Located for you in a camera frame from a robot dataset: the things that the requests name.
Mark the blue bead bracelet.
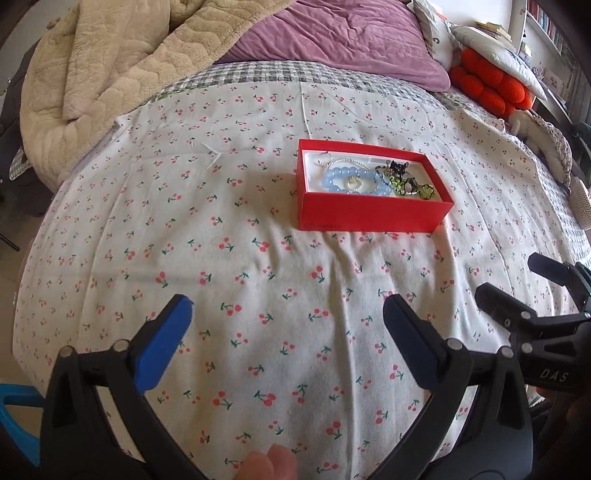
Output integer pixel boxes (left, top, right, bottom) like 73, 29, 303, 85
318, 167, 394, 196

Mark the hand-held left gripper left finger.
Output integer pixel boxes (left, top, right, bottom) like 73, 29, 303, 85
39, 293, 209, 480

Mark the purple duvet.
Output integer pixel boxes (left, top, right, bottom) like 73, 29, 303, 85
217, 0, 451, 92

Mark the white bookshelf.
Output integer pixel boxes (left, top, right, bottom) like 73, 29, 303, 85
526, 0, 570, 57

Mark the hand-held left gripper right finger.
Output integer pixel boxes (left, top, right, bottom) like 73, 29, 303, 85
382, 292, 536, 480

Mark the blue plastic stool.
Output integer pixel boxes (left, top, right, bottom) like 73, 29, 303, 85
0, 382, 48, 468

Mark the dark cloth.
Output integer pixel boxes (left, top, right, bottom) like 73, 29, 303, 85
570, 122, 591, 186

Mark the grey white pillow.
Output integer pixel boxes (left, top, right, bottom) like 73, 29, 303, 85
450, 25, 548, 100

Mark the beige knitted item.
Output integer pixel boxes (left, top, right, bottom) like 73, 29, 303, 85
570, 180, 591, 232

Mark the red bobble cushion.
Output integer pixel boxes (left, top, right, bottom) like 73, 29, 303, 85
449, 48, 535, 119

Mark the red jewelry box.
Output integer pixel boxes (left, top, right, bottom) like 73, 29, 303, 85
295, 138, 456, 233

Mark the clear small bead bracelet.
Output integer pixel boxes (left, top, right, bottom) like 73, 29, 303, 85
328, 158, 385, 174

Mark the stack of books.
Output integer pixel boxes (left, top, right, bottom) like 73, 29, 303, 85
475, 20, 511, 40

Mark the dark bedside table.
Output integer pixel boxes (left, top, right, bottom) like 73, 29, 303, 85
536, 91, 579, 121

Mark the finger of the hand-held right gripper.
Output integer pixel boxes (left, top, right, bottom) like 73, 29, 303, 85
475, 283, 549, 343
527, 252, 591, 302

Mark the person's left hand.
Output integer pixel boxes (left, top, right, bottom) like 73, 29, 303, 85
239, 444, 299, 480

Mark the beige fleece blanket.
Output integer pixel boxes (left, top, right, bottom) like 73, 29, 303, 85
21, 0, 274, 186

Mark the dark chair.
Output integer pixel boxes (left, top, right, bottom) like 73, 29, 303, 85
0, 44, 43, 220

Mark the yellow-green black bead bracelet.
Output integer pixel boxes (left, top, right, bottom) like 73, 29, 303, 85
388, 171, 438, 200

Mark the cherry print cloth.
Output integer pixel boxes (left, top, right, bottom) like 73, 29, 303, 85
11, 78, 586, 480

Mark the white fluffy plush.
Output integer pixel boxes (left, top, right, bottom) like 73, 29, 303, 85
508, 111, 576, 185

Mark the white printed pillow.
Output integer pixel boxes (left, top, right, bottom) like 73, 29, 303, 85
411, 0, 456, 68

